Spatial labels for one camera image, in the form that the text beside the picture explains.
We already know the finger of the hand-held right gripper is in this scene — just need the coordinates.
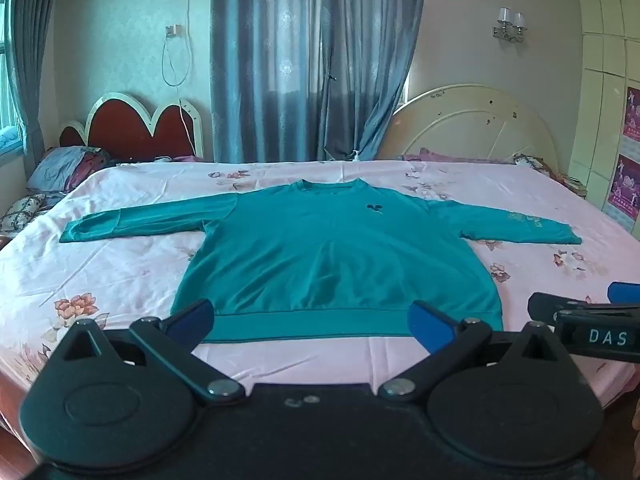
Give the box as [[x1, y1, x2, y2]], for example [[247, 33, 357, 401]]
[[527, 291, 608, 328], [606, 281, 640, 307]]

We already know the lattice-patterned pillow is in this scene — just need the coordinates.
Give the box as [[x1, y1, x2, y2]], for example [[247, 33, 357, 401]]
[[0, 194, 48, 233]]

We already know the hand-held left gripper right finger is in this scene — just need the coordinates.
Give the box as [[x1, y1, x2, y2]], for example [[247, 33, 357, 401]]
[[378, 300, 577, 404]]

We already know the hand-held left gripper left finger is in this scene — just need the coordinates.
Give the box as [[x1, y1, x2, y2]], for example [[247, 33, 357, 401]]
[[48, 299, 247, 407]]

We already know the red scalloped headboard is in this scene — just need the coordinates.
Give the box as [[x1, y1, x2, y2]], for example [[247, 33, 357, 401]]
[[60, 92, 205, 163]]

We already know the floral pillow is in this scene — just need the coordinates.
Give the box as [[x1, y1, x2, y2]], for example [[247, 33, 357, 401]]
[[512, 152, 566, 181]]

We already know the grey-blue window-side curtain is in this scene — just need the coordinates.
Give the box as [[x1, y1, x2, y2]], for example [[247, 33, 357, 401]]
[[5, 0, 63, 161]]

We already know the blue pillow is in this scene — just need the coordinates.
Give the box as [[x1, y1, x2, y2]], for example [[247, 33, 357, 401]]
[[25, 146, 111, 193]]

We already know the window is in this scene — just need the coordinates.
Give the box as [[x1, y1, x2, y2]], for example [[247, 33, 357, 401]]
[[0, 0, 26, 156]]

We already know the cream panelled wardrobe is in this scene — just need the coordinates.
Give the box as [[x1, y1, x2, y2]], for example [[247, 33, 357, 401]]
[[570, 0, 640, 241]]

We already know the twin-shade wall lamp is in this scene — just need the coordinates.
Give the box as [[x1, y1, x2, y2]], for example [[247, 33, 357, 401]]
[[492, 7, 528, 43]]

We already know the pink wall poster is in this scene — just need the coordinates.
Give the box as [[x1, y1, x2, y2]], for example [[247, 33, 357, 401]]
[[622, 86, 640, 143], [607, 154, 640, 221]]

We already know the pink floral bed sheet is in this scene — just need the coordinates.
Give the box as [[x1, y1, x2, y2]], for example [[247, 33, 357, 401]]
[[0, 157, 640, 411]]

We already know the grey-blue sheer curtain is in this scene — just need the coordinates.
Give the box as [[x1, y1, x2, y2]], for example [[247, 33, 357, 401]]
[[322, 0, 430, 161], [210, 0, 333, 163]]

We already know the teal long-sleeved sweatshirt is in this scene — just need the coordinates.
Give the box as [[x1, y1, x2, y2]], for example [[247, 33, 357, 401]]
[[59, 178, 583, 345]]

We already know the thin white cable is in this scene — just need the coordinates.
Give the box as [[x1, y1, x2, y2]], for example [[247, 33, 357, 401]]
[[161, 0, 201, 158]]

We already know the cream arched headboard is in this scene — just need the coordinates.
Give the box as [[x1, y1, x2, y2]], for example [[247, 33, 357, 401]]
[[377, 84, 560, 166]]

